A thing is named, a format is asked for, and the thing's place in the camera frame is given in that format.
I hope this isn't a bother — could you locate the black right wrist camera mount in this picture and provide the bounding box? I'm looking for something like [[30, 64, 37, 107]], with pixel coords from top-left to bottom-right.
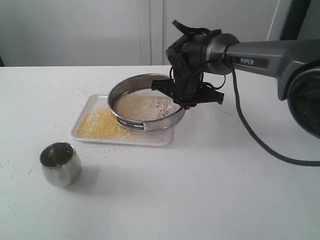
[[172, 20, 222, 38]]

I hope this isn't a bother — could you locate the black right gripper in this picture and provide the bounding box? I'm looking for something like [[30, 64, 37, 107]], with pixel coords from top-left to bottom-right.
[[151, 35, 225, 107]]

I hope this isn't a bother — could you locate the round stainless steel sieve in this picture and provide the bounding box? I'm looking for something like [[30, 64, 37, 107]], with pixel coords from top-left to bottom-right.
[[107, 73, 186, 133]]

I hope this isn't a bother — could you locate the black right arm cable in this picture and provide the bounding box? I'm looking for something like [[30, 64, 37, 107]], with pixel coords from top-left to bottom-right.
[[168, 58, 320, 167]]

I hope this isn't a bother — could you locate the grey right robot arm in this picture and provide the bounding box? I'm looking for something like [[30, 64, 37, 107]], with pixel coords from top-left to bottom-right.
[[151, 30, 320, 137]]

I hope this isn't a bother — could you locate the stainless steel cup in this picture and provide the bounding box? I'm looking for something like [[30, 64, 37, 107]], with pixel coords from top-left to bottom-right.
[[39, 142, 82, 188]]

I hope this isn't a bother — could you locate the yellow and white grain mix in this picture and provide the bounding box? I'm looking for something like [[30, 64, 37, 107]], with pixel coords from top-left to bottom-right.
[[71, 94, 177, 146]]

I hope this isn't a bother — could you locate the white rectangular plastic tray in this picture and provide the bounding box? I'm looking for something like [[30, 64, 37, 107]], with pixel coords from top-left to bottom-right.
[[70, 94, 174, 147]]

